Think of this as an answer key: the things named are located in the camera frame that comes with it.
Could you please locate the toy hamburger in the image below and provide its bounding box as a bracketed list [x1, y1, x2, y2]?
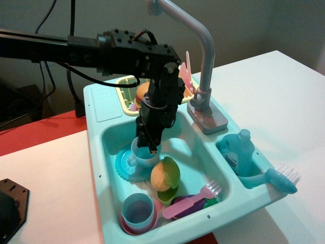
[135, 82, 150, 109]

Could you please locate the blue toy soap bottle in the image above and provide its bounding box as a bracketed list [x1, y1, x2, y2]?
[218, 129, 255, 177]

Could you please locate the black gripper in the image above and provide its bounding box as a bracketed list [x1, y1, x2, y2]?
[136, 93, 178, 154]

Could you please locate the grey toy faucet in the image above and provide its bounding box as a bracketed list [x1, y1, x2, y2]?
[146, 1, 228, 134]

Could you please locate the black braided cable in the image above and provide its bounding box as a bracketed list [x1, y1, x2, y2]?
[66, 0, 86, 118]

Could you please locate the black power cord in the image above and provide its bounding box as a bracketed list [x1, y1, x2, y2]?
[35, 0, 57, 102]

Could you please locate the red mat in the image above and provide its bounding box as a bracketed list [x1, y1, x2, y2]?
[1, 111, 87, 156]

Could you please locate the teal toy sink unit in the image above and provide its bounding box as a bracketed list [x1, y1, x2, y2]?
[83, 84, 284, 243]

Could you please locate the blue toy dish brush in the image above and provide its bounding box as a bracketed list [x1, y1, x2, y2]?
[238, 165, 301, 194]

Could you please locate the blue cup in sink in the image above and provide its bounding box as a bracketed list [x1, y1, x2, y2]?
[121, 193, 154, 230]

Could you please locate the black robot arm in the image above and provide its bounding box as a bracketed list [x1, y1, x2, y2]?
[1, 29, 185, 154]

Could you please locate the teal toy plate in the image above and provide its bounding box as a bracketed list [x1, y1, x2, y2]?
[115, 148, 152, 182]

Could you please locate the purple toy eggplant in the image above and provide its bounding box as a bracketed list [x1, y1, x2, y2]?
[170, 194, 218, 221]

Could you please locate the yellow dish rack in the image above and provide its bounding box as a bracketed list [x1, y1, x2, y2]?
[116, 76, 199, 116]

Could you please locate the toy corn cob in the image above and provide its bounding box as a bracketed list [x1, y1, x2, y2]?
[150, 157, 180, 206]

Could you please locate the pink toy utensil in rack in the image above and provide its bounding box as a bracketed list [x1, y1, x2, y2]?
[179, 51, 194, 94]

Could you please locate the light blue toy cup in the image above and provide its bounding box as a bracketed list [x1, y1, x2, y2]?
[127, 137, 160, 168]

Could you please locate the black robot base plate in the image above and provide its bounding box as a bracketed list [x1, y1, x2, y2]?
[1, 178, 30, 243]

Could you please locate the pink toy saucer cup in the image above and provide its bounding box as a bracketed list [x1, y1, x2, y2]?
[119, 200, 163, 235]

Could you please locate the pink toy fork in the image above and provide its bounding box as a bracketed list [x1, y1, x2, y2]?
[162, 181, 223, 219]

